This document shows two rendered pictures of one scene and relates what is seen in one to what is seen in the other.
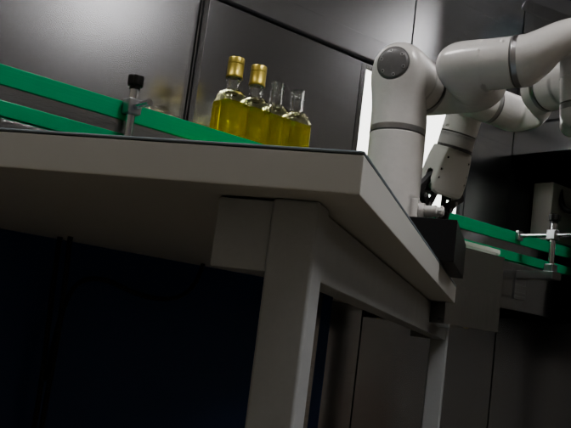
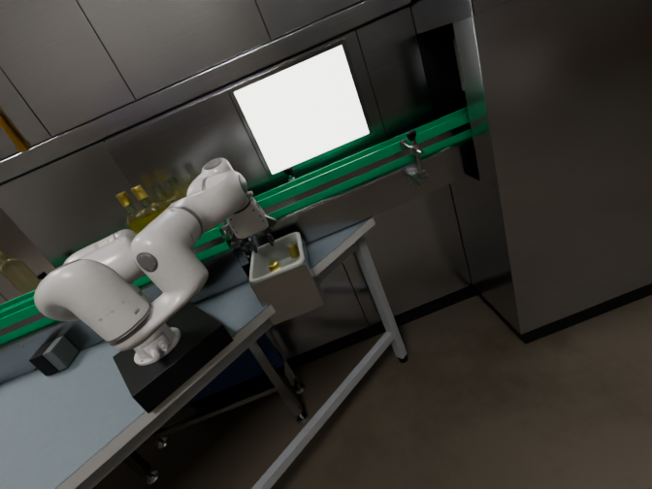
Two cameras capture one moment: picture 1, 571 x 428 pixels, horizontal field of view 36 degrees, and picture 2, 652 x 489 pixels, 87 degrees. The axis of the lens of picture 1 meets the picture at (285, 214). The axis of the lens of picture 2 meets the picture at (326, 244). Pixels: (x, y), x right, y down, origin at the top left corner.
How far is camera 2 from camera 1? 1.75 m
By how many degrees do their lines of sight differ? 53
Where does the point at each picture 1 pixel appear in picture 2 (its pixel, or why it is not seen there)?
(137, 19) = (85, 183)
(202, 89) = not seen: hidden behind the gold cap
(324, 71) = (204, 121)
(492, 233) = (374, 159)
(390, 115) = not seen: hidden behind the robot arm
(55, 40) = (64, 224)
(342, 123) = (239, 143)
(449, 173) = (242, 226)
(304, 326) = not seen: outside the picture
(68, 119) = (43, 319)
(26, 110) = (24, 328)
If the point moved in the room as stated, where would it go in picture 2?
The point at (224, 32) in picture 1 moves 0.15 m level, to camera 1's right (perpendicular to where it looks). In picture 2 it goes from (126, 155) to (147, 146)
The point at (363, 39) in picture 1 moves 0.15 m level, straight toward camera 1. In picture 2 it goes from (218, 71) to (183, 82)
